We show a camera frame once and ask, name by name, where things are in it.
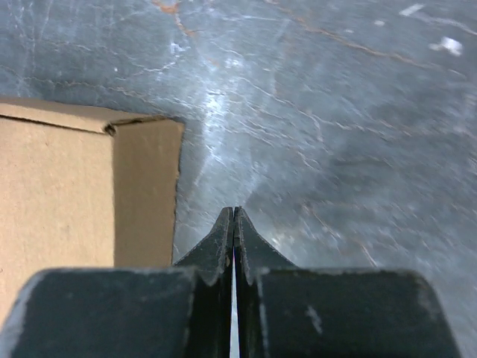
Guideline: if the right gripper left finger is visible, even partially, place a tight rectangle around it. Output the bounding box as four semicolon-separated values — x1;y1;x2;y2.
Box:
1;207;233;357

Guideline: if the brown cardboard box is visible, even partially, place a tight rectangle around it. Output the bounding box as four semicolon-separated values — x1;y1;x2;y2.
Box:
1;97;184;318

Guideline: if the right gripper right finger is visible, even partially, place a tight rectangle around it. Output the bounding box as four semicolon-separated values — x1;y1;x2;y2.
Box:
234;207;460;357

